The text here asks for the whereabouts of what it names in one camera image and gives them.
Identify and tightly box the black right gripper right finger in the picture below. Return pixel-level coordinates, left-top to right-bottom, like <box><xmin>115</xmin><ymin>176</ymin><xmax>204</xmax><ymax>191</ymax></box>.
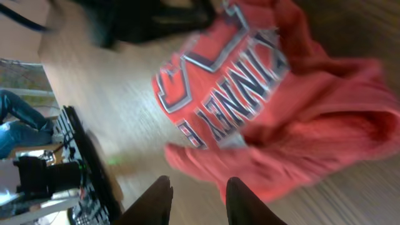
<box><xmin>226</xmin><ymin>177</ymin><xmax>287</xmax><ymax>225</ymax></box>

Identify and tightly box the black equipment rack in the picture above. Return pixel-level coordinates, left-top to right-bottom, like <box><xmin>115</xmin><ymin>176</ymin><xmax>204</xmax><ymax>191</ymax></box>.
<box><xmin>54</xmin><ymin>106</ymin><xmax>121</xmax><ymax>225</ymax></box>

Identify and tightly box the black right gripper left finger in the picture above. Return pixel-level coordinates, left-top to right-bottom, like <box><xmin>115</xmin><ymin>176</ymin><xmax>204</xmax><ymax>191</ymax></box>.
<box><xmin>112</xmin><ymin>176</ymin><xmax>174</xmax><ymax>225</ymax></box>

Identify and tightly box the black camera on stand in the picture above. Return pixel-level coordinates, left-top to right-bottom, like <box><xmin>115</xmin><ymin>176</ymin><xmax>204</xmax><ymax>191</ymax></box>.
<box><xmin>13</xmin><ymin>156</ymin><xmax>86</xmax><ymax>197</ymax></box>

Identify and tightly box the person in blue jeans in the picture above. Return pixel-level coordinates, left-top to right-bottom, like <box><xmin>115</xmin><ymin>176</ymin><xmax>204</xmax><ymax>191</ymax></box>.
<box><xmin>1</xmin><ymin>89</ymin><xmax>53</xmax><ymax>159</ymax></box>

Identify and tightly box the orange red t-shirt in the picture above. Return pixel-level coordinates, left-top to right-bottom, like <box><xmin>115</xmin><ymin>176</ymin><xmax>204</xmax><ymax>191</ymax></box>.
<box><xmin>152</xmin><ymin>1</ymin><xmax>399</xmax><ymax>202</ymax></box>

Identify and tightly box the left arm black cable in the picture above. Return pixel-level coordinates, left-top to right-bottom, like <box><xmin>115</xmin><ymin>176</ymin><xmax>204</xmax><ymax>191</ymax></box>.
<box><xmin>0</xmin><ymin>2</ymin><xmax>53</xmax><ymax>34</ymax></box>

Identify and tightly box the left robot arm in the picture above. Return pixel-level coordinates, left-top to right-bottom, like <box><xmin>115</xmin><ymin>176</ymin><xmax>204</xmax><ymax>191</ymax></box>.
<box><xmin>78</xmin><ymin>0</ymin><xmax>216</xmax><ymax>181</ymax></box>

